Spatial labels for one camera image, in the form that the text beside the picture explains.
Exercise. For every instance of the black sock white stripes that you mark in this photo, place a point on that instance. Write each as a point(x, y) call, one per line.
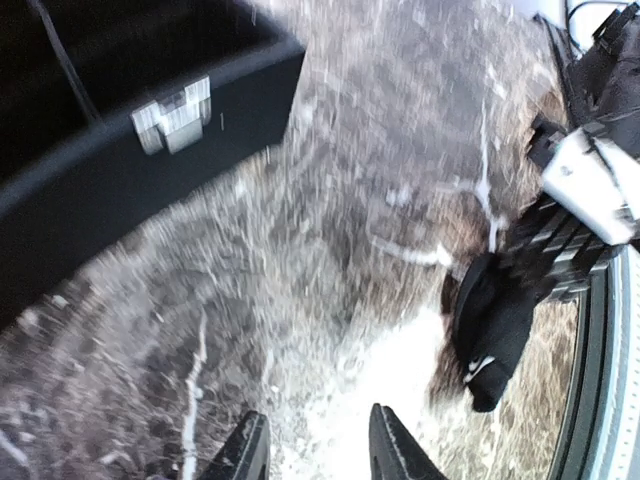
point(492, 322)

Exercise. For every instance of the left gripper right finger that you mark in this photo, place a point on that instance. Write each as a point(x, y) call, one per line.
point(394, 453)

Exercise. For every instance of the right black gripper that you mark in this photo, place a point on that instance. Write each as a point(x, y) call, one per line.
point(548, 243)

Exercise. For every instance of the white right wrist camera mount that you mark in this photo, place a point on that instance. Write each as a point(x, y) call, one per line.
point(598, 183)

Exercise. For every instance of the black display case box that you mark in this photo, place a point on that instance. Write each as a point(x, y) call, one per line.
point(113, 110)

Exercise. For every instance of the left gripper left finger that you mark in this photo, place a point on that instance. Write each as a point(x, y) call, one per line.
point(245, 455)

